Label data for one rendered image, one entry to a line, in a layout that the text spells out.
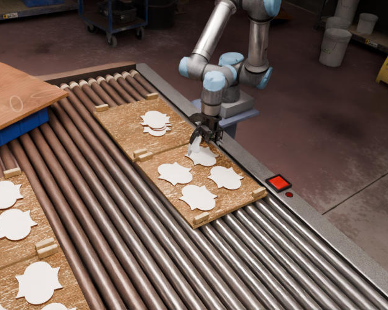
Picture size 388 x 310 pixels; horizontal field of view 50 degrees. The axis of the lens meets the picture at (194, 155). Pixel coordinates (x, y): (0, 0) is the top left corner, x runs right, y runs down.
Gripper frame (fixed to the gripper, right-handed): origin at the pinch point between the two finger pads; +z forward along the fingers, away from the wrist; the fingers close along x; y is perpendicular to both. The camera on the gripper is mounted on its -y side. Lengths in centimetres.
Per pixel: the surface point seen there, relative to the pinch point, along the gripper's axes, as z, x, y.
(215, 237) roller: 5.0, -20.5, 37.2
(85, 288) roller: 5, -66, 34
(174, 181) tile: 2.6, -18.8, 8.4
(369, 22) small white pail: 69, 411, -194
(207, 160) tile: 2.6, 0.0, 3.8
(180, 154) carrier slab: 3.5, -6.9, -5.9
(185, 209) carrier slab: 3.3, -23.2, 22.4
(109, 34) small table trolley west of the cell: 82, 104, -313
